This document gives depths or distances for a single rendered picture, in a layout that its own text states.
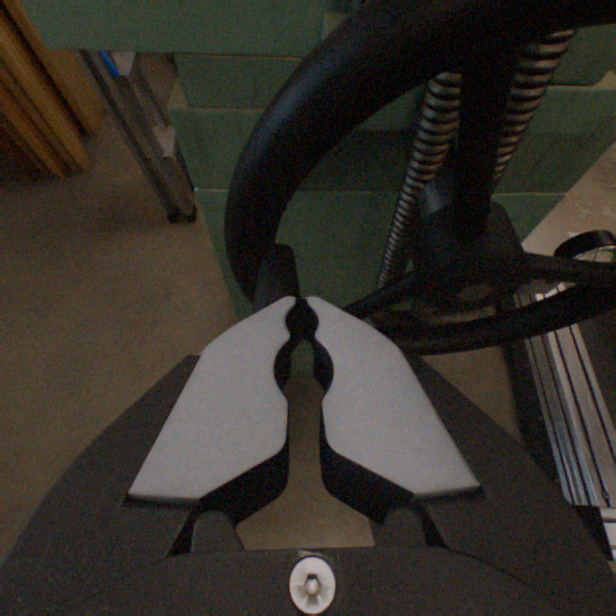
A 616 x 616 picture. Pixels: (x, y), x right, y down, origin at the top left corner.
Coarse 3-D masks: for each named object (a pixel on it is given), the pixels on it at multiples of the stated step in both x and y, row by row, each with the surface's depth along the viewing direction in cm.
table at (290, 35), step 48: (48, 0) 22; (96, 0) 22; (144, 0) 22; (192, 0) 22; (240, 0) 22; (288, 0) 22; (336, 0) 23; (96, 48) 25; (144, 48) 25; (192, 48) 25; (240, 48) 25; (288, 48) 25; (576, 96) 19
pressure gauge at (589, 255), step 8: (584, 232) 39; (592, 232) 38; (600, 232) 38; (608, 232) 38; (568, 240) 40; (576, 240) 39; (584, 240) 38; (592, 240) 38; (600, 240) 38; (608, 240) 37; (560, 248) 40; (568, 248) 39; (576, 248) 39; (584, 248) 38; (592, 248) 38; (600, 248) 37; (608, 248) 37; (560, 256) 41; (568, 256) 39; (576, 256) 38; (584, 256) 39; (592, 256) 39; (600, 256) 39; (608, 256) 39
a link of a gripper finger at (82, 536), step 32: (160, 384) 8; (128, 416) 7; (160, 416) 7; (96, 448) 6; (128, 448) 6; (64, 480) 6; (96, 480) 6; (128, 480) 6; (64, 512) 5; (96, 512) 5; (128, 512) 5; (160, 512) 5; (192, 512) 5; (32, 544) 5; (64, 544) 5; (96, 544) 5; (128, 544) 5; (160, 544) 5; (0, 576) 5; (32, 576) 5; (64, 576) 5; (96, 576) 5; (0, 608) 4; (32, 608) 4; (64, 608) 4
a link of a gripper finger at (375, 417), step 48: (336, 336) 10; (384, 336) 10; (336, 384) 8; (384, 384) 8; (336, 432) 7; (384, 432) 7; (432, 432) 7; (336, 480) 7; (384, 480) 6; (432, 480) 6
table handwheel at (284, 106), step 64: (384, 0) 9; (448, 0) 8; (512, 0) 8; (576, 0) 8; (320, 64) 10; (384, 64) 10; (448, 64) 10; (512, 64) 10; (256, 128) 12; (320, 128) 11; (256, 192) 14; (448, 192) 20; (256, 256) 17; (448, 256) 17; (512, 256) 17; (512, 320) 28; (576, 320) 25
